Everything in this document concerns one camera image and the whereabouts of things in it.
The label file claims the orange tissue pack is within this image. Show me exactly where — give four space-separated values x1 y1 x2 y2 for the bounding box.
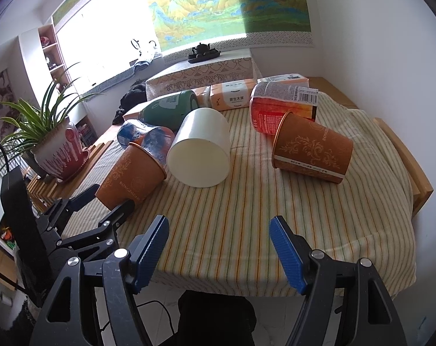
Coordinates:
192 79 258 112

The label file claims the landscape window blind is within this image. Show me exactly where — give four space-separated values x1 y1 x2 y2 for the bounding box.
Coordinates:
52 0 316 63

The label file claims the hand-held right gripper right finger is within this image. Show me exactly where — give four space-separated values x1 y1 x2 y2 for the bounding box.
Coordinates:
269 216 408 346

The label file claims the black floor cable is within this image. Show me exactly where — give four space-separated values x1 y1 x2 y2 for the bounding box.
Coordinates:
99 299 179 336

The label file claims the wooden table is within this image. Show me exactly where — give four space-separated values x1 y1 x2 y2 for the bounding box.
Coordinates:
304 76 435 220

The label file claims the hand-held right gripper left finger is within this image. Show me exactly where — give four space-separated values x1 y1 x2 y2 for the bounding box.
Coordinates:
30 215 170 346

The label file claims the white and orange packet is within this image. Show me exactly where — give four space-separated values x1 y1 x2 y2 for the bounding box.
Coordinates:
257 74 310 89

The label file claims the blue and orange packet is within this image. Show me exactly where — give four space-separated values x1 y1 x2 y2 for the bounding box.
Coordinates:
117 119 176 166

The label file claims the white plastic cup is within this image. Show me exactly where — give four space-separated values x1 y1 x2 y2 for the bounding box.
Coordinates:
166 107 231 188

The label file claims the striped tablecloth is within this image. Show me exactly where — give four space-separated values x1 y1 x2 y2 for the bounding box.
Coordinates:
61 86 418 298

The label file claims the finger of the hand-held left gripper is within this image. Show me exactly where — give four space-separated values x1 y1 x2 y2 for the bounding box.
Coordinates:
41 184 101 232
61 200 136 261

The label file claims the black teapot on tray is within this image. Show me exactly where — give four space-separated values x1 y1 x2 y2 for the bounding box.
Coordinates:
187 42 221 65

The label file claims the dark cloth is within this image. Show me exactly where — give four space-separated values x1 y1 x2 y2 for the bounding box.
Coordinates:
176 290 258 346

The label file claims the orange patterned paper cup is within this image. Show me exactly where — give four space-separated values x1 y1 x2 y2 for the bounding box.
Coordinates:
271 111 354 184
94 141 167 211

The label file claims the white wall shelf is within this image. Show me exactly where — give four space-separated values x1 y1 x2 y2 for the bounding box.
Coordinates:
19 23 99 148

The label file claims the black cloth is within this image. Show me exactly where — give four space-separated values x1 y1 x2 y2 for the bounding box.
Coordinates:
112 84 147 125

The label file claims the red and orange packet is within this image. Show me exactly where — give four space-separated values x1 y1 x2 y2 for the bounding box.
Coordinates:
249 81 319 136

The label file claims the green bottle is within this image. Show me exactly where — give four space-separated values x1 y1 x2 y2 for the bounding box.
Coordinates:
140 90 199 133

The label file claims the potted spider plant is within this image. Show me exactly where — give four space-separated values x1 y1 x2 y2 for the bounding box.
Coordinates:
0 63 106 183

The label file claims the patterned storage box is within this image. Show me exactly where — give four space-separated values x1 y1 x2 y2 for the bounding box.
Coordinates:
146 57 259 102

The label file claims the wooden slatted stand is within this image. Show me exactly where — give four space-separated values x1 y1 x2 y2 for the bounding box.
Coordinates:
25 139 114 211

